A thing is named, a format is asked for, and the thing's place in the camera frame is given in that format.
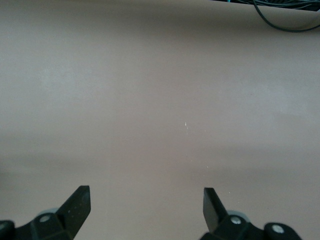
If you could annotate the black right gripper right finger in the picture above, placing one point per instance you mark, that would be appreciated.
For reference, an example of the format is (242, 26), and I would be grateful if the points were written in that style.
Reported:
(215, 215)

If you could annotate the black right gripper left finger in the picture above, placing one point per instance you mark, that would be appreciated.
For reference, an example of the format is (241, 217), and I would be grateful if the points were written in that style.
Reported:
(72, 212)

